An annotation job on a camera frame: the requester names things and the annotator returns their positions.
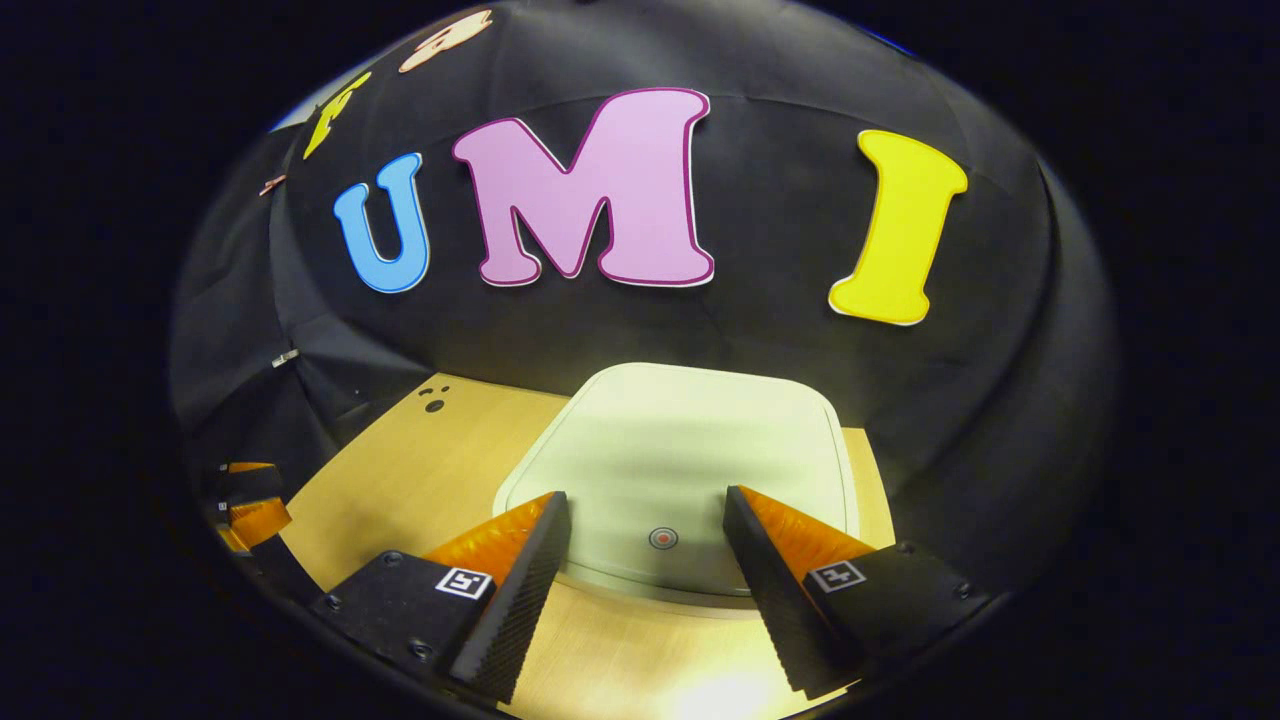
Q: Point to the pale green desktop garbage bin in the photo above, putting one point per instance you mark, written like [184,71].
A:
[690,450]

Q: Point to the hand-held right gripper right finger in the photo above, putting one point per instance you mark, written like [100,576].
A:
[770,600]

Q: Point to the small red clip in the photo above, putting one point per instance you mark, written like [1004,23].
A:
[273,185]

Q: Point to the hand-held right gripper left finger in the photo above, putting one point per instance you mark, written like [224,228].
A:
[525,600]

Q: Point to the black backdrop cloth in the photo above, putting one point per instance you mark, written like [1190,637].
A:
[760,330]

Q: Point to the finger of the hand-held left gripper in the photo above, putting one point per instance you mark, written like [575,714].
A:
[245,485]
[258,520]

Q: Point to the small white clip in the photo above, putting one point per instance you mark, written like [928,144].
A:
[285,358]

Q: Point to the wooden desktop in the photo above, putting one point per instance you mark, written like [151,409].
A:
[400,480]

